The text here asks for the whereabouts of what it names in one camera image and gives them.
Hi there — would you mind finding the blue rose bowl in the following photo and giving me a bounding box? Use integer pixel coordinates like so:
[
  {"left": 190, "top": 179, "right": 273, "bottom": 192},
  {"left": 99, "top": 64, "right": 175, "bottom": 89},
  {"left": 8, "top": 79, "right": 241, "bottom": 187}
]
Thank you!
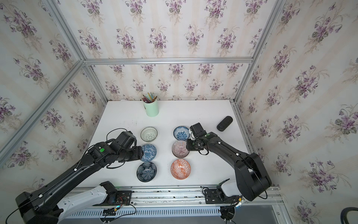
[{"left": 173, "top": 126, "right": 190, "bottom": 141}]

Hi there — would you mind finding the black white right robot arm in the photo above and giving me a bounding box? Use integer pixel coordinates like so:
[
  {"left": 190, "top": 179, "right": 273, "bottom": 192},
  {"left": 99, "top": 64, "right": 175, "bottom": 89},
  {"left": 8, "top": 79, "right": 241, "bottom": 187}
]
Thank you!
[{"left": 186, "top": 123, "right": 272, "bottom": 201}]

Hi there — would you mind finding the dark navy petal bowl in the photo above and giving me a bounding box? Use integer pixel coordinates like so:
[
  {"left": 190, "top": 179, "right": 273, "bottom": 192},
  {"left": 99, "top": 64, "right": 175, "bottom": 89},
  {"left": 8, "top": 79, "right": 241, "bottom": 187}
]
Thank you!
[{"left": 137, "top": 162, "right": 157, "bottom": 183}]

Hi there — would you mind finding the white slotted cable duct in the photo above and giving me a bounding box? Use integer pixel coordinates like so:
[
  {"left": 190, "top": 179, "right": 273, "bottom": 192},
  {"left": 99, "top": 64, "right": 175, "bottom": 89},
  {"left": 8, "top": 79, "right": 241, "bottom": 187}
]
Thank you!
[{"left": 67, "top": 206, "right": 221, "bottom": 219}]

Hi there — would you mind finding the orange patterned bowl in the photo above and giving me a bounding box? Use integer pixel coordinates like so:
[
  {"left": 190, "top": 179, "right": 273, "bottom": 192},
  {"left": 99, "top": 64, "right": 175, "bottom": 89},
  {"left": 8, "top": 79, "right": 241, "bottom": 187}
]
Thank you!
[{"left": 171, "top": 159, "right": 191, "bottom": 180}]

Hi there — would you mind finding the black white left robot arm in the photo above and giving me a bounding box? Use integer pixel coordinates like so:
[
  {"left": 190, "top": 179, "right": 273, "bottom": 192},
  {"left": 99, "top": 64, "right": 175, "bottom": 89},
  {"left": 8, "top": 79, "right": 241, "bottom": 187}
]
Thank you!
[{"left": 15, "top": 131, "right": 143, "bottom": 224}]

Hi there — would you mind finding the aluminium front rail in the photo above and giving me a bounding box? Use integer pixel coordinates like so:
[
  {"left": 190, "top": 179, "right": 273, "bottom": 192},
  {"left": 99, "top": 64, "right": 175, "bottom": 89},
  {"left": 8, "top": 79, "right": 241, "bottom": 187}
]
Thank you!
[{"left": 50, "top": 184, "right": 283, "bottom": 209}]

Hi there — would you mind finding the black chair edge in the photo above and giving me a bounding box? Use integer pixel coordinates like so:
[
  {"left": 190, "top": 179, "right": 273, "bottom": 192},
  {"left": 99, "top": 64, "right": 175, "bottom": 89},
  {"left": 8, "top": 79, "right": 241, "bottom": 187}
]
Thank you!
[{"left": 340, "top": 207, "right": 358, "bottom": 224}]

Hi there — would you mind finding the blue floral swirl bowl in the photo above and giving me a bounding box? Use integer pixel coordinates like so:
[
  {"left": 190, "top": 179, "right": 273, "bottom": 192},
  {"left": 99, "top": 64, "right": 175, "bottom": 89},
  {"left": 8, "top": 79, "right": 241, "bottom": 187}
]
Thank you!
[{"left": 141, "top": 144, "right": 157, "bottom": 162}]

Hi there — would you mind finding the white green patterned bowl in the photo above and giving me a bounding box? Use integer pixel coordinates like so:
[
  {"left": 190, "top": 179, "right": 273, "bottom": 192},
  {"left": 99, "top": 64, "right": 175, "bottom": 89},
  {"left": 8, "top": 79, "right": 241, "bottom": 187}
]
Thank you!
[{"left": 140, "top": 127, "right": 158, "bottom": 142}]

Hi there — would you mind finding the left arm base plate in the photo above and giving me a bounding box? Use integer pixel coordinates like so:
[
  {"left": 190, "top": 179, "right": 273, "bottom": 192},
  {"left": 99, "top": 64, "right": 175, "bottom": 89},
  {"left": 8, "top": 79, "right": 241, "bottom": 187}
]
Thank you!
[{"left": 95, "top": 181, "right": 132, "bottom": 206}]

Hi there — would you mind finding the mint green cup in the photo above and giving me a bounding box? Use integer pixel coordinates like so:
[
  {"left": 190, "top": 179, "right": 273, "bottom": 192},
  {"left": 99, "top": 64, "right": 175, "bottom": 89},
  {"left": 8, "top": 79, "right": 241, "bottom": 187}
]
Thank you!
[{"left": 144, "top": 100, "right": 159, "bottom": 117}]

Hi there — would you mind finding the pink striped bowl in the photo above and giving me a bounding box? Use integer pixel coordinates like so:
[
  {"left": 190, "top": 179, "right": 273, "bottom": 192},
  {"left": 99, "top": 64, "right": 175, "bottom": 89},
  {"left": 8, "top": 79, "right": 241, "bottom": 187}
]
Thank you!
[{"left": 172, "top": 141, "right": 189, "bottom": 158}]

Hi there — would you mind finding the colourful sticks bundle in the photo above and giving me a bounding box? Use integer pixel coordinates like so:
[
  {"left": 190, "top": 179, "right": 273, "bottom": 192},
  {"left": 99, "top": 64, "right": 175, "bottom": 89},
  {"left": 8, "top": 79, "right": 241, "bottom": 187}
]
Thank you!
[{"left": 142, "top": 92, "right": 158, "bottom": 104}]

